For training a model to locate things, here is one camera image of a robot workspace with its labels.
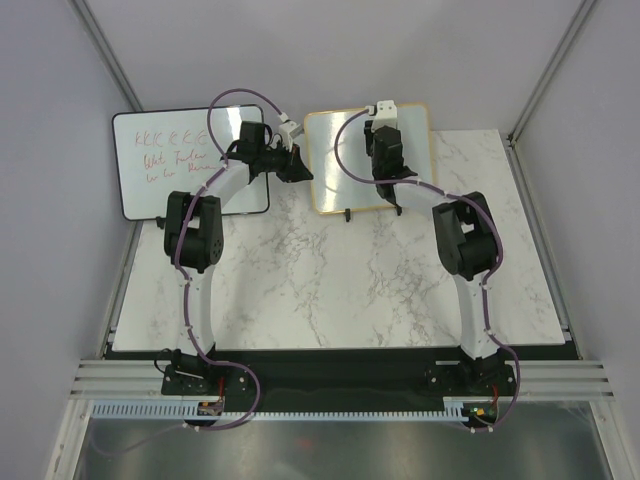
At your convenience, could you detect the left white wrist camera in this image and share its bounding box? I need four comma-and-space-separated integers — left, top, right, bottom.
278, 113, 303, 151

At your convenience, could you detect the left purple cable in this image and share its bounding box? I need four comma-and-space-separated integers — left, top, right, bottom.
89, 89, 289, 457

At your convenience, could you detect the aluminium rail frame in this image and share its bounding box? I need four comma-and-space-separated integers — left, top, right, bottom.
46, 345, 614, 479

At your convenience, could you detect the white slotted cable duct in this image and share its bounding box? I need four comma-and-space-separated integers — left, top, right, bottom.
91, 399, 479, 422

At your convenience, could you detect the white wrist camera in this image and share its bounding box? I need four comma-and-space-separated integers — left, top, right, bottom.
368, 100, 398, 132
278, 113, 303, 151

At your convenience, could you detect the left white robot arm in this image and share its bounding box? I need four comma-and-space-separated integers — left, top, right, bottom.
164, 114, 313, 394

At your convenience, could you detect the yellow framed whiteboard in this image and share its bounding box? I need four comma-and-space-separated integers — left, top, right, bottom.
301, 102, 436, 214

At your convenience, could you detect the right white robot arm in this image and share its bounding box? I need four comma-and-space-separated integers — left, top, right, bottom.
331, 111, 504, 394

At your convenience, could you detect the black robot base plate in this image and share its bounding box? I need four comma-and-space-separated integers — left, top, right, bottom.
156, 348, 520, 423

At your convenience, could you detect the black framed whiteboard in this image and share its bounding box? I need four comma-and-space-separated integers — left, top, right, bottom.
112, 104, 263, 221

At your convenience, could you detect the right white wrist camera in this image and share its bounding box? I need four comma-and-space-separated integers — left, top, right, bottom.
368, 100, 398, 132

